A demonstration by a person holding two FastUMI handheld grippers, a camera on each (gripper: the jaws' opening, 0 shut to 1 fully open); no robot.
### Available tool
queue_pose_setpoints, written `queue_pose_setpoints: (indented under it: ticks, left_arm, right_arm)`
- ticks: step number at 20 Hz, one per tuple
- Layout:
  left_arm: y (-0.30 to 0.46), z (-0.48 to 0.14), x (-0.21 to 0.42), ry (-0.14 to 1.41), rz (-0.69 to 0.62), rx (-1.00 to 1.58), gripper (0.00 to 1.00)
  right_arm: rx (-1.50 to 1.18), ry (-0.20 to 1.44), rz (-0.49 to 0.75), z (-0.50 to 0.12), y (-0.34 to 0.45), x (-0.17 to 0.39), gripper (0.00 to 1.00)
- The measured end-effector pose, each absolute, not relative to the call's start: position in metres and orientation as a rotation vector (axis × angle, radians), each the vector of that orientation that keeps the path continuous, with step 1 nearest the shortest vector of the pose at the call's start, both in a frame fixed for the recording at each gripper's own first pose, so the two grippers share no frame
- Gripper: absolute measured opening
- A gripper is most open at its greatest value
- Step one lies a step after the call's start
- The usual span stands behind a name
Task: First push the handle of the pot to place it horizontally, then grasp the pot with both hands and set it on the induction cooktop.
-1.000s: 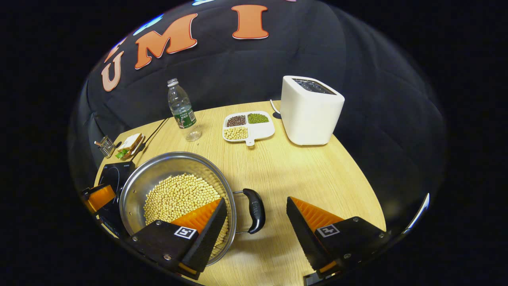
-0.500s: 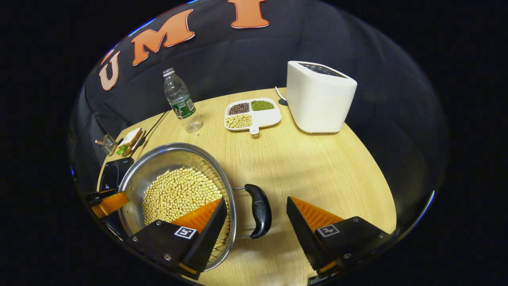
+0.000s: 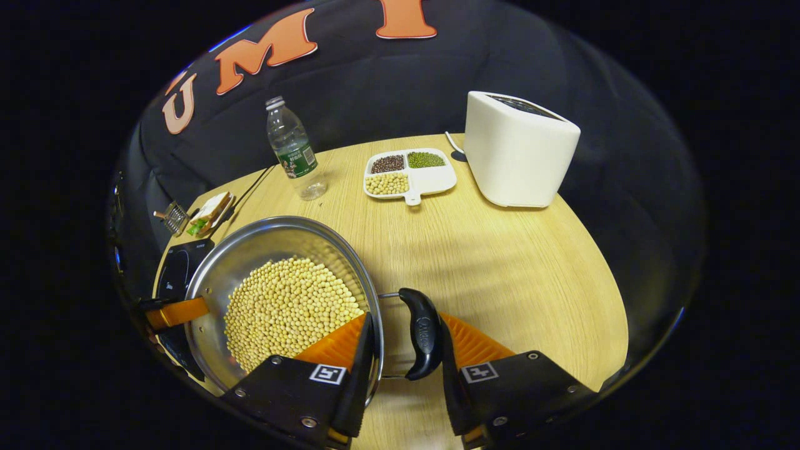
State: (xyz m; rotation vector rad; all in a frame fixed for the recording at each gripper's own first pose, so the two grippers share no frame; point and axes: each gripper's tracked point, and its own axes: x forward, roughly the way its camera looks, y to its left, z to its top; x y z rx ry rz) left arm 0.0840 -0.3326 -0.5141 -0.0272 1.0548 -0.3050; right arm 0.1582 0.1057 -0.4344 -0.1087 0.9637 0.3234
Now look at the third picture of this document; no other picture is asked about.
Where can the white divided plate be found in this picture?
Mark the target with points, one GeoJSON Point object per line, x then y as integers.
{"type": "Point", "coordinates": [431, 181]}

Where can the pile of dark red beans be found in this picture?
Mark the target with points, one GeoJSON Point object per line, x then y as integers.
{"type": "Point", "coordinates": [387, 164]}

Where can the large pile of soybeans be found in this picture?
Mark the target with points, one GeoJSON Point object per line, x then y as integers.
{"type": "Point", "coordinates": [287, 306]}

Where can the pile of green mung beans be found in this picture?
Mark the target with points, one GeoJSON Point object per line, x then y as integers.
{"type": "Point", "coordinates": [426, 159]}

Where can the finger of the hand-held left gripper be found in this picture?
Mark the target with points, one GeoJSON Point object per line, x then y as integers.
{"type": "Point", "coordinates": [181, 311]}

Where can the stainless steel pot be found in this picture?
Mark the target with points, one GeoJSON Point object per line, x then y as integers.
{"type": "Point", "coordinates": [250, 250]}

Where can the black induction cooktop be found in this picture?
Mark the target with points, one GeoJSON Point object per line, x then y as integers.
{"type": "Point", "coordinates": [178, 269]}

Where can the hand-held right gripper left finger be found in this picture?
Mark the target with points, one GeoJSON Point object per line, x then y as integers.
{"type": "Point", "coordinates": [362, 375]}

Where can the small pile of soybeans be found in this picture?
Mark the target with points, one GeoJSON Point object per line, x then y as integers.
{"type": "Point", "coordinates": [387, 184]}

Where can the sandwich with lettuce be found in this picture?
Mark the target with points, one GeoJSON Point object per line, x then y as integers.
{"type": "Point", "coordinates": [209, 209]}

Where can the clear plastic water bottle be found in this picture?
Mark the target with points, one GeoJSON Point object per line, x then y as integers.
{"type": "Point", "coordinates": [294, 156]}

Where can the white toaster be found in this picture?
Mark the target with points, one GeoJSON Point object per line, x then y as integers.
{"type": "Point", "coordinates": [519, 162]}

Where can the black backdrop cloth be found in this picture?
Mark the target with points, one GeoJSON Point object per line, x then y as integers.
{"type": "Point", "coordinates": [375, 81]}

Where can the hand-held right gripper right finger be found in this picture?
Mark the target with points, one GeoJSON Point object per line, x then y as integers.
{"type": "Point", "coordinates": [451, 387]}

